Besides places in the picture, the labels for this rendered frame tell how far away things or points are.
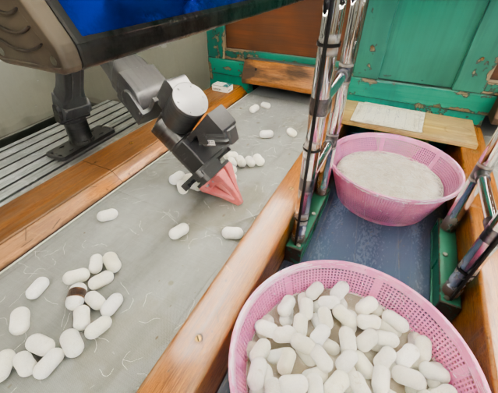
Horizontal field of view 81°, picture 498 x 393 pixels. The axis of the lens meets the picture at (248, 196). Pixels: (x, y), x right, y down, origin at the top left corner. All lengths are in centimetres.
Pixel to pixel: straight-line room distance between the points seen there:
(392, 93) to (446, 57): 14
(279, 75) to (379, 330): 75
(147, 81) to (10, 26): 31
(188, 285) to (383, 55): 76
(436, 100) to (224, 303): 78
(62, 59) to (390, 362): 43
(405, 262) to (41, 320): 58
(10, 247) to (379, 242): 64
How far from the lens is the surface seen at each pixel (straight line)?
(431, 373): 44
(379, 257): 60
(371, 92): 96
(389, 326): 45
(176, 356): 37
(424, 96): 96
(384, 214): 63
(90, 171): 68
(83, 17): 27
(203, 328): 38
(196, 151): 50
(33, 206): 64
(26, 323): 48
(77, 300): 46
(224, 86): 101
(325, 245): 59
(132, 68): 57
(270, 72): 97
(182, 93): 47
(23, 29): 26
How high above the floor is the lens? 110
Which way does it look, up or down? 39 degrees down
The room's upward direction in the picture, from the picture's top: straight up
